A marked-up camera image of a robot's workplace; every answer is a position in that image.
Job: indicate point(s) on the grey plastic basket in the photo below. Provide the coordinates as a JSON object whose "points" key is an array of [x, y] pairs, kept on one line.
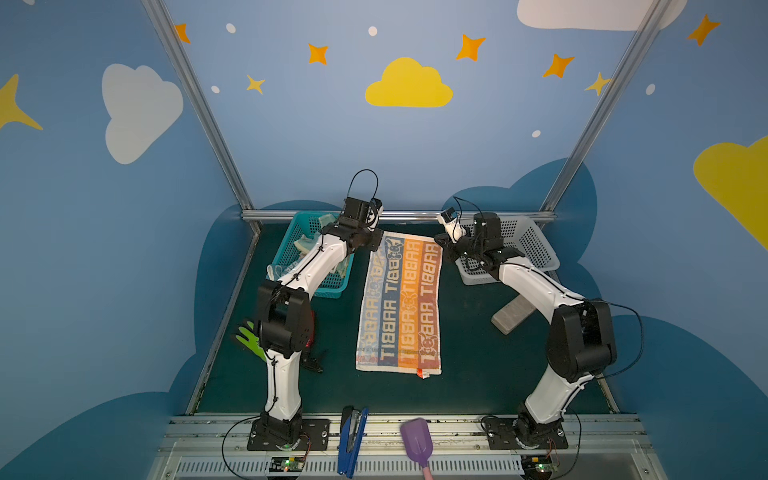
{"points": [[522, 233]]}

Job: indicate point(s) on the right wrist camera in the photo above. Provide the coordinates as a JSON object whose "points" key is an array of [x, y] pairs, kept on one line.
{"points": [[450, 220]]}

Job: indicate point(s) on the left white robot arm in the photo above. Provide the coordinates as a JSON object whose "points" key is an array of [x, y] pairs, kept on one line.
{"points": [[284, 315]]}

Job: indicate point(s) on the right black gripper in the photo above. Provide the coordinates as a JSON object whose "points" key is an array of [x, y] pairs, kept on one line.
{"points": [[455, 246]]}

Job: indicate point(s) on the right green circuit board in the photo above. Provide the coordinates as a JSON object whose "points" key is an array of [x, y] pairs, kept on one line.
{"points": [[537, 467]]}

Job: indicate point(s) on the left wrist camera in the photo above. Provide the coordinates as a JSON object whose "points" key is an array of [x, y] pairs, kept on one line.
{"points": [[375, 210]]}

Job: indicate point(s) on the purple plastic scoop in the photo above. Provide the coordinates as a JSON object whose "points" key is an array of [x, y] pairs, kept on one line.
{"points": [[418, 444]]}

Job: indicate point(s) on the green blue patterned towel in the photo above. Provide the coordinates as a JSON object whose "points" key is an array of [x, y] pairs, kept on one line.
{"points": [[309, 246]]}

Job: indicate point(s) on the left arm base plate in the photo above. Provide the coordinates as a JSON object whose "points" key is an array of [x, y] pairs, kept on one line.
{"points": [[270, 434]]}

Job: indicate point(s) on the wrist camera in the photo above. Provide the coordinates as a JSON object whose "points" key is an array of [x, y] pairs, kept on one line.
{"points": [[450, 220], [375, 210]]}

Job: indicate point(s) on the red handled tool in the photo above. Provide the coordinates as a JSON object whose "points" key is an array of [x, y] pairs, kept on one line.
{"points": [[312, 335]]}

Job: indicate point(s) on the blue stapler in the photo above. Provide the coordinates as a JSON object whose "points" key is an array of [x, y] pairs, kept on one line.
{"points": [[352, 427]]}

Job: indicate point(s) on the green circuit board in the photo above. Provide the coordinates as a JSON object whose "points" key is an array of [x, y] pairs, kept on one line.
{"points": [[537, 467], [293, 465]]}

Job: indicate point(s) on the grey sponge block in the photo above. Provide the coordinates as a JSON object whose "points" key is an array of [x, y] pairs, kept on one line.
{"points": [[513, 314]]}

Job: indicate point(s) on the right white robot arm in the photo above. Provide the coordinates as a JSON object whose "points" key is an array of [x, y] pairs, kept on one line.
{"points": [[580, 342]]}

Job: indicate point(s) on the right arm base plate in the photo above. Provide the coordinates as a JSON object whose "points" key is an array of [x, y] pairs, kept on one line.
{"points": [[507, 433]]}

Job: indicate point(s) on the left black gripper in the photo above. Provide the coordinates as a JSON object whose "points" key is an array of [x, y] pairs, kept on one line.
{"points": [[369, 238]]}

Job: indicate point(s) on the orange striped rabbit towel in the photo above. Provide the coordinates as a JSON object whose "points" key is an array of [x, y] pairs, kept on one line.
{"points": [[399, 327]]}

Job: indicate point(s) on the left green circuit board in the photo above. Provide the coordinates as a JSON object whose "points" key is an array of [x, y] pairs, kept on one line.
{"points": [[293, 465]]}

